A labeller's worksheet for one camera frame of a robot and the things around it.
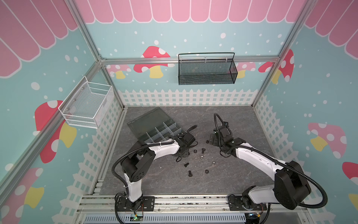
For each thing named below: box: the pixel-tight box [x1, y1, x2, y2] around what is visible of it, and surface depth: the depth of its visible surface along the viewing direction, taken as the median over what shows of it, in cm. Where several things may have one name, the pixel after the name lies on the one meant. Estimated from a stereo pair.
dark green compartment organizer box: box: [126, 106, 182, 144], surface depth 111 cm
